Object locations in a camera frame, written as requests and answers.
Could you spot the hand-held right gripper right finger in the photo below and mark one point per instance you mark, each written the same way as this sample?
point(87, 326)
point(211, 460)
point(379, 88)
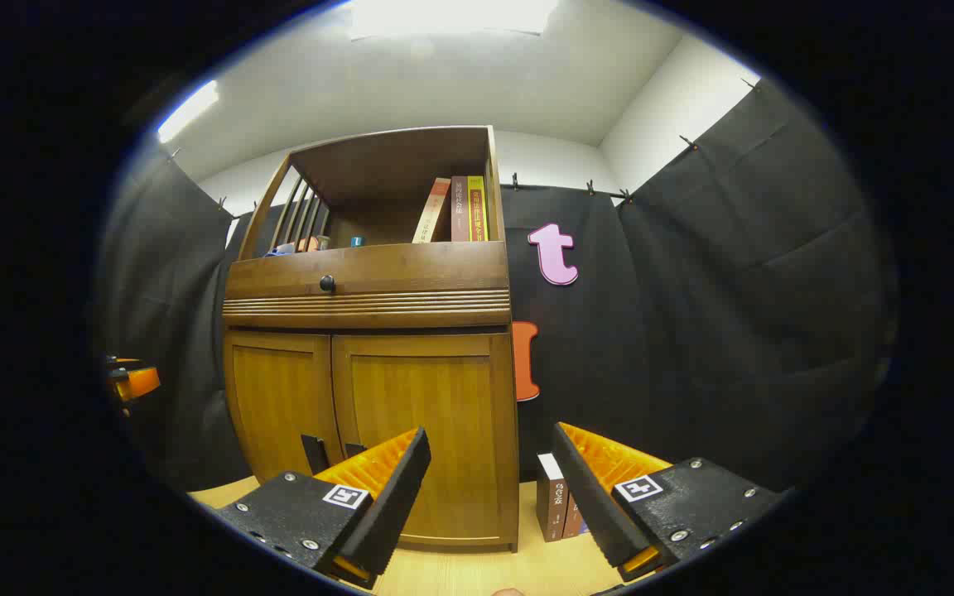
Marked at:
point(589, 497)

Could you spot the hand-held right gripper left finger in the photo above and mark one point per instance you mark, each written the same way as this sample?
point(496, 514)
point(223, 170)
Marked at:
point(398, 488)

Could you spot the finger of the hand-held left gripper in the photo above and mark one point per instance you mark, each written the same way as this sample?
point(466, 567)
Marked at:
point(139, 383)

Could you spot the wooden cabinet door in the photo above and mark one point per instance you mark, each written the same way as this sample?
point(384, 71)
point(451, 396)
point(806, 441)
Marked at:
point(278, 397)
point(444, 397)

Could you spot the wooden double-door shoe cabinet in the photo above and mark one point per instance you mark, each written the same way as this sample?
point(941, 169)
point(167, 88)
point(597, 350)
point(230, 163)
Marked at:
point(369, 319)

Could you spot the reddish brown book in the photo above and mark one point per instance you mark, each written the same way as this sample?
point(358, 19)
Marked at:
point(573, 517)

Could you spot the dark brown white-topped book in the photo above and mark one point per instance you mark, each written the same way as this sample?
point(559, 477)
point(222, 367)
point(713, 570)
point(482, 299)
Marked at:
point(551, 501)

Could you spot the blue and white cloth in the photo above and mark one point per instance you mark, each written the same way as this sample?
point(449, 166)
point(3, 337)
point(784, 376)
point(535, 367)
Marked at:
point(280, 249)

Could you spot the black backdrop cloth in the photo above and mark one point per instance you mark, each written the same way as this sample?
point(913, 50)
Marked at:
point(692, 331)

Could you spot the wooden drawer with black knob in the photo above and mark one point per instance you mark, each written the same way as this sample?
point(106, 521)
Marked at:
point(411, 269)

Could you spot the yellow book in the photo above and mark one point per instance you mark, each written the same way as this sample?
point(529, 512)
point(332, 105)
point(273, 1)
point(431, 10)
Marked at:
point(479, 207)

